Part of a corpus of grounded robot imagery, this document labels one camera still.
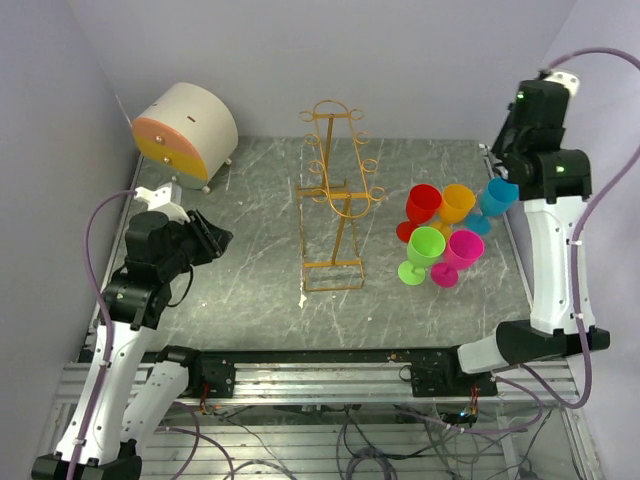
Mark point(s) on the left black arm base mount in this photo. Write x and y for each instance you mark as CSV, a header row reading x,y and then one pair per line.
x,y
216,378

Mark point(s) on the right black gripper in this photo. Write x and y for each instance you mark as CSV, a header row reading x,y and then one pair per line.
x,y
498,146

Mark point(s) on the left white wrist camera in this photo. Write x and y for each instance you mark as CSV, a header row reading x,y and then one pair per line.
x,y
165,199

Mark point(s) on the blue plastic wine glass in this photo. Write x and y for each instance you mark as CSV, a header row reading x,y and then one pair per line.
x,y
495,200

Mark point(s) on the red plastic wine glass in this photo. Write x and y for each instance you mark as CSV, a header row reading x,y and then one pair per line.
x,y
423,202

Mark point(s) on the pink plastic wine glass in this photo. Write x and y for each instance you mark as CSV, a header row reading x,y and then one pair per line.
x,y
463,249

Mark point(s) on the white semicircular drawer cabinet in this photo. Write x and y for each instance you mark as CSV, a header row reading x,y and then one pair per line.
x,y
190,132

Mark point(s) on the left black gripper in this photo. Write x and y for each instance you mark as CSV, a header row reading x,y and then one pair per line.
x,y
211,241

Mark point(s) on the orange plastic wine glass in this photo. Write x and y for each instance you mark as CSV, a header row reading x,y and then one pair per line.
x,y
457,201

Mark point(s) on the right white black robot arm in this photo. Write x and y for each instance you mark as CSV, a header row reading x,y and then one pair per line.
x,y
554,188

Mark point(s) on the aluminium rail frame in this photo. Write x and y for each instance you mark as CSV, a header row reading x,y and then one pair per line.
x,y
352,383

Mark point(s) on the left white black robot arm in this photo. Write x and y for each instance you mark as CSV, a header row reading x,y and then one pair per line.
x,y
111,425

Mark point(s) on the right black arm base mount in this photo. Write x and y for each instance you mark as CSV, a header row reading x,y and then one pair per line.
x,y
436,372

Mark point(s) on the gold wire wine glass rack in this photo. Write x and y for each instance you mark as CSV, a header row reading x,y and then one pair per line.
x,y
347,203

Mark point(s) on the green plastic wine glass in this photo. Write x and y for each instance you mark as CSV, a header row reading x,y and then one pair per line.
x,y
425,247

